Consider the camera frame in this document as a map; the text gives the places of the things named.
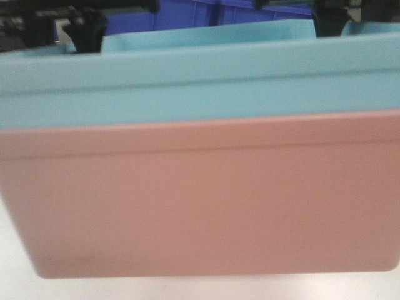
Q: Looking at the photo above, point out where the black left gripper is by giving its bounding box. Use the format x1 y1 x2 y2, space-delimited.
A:
1 1 160 53

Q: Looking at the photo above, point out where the large blue crate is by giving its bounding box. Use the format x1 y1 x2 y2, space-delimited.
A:
106 1 218 36
218 1 313 25

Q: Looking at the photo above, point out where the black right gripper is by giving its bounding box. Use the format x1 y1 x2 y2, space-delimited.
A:
253 0 399 38

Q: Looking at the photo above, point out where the large blue crate right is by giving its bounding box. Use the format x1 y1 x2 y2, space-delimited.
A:
218 1 313 25

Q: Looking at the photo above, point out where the pink plastic box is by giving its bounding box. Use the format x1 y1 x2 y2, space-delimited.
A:
1 109 399 278

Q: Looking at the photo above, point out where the large blue crate left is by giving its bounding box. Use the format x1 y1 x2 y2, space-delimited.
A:
106 1 218 36

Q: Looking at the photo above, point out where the light blue plastic box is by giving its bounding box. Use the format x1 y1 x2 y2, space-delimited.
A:
1 20 399 129

